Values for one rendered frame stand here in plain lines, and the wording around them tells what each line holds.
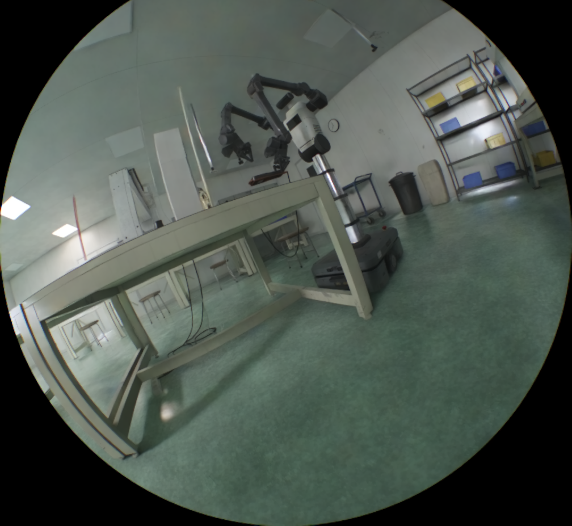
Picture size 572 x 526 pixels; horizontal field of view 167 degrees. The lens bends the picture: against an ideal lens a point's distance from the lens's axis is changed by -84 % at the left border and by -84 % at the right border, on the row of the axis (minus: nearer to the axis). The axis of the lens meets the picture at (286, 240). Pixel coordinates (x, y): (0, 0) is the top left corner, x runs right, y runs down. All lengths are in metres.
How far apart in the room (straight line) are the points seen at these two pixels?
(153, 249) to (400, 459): 0.89
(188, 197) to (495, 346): 1.24
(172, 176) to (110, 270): 0.44
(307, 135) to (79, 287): 1.51
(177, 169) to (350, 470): 1.16
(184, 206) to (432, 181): 3.18
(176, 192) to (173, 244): 0.27
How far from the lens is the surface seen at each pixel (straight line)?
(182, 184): 0.85
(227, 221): 0.66
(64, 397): 1.02
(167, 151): 0.93
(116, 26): 2.35
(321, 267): 1.35
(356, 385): 0.77
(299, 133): 1.53
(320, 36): 3.16
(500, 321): 0.90
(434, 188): 3.35
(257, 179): 1.02
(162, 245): 0.64
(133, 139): 3.50
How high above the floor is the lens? 0.59
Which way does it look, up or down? 4 degrees down
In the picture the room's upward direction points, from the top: 23 degrees counter-clockwise
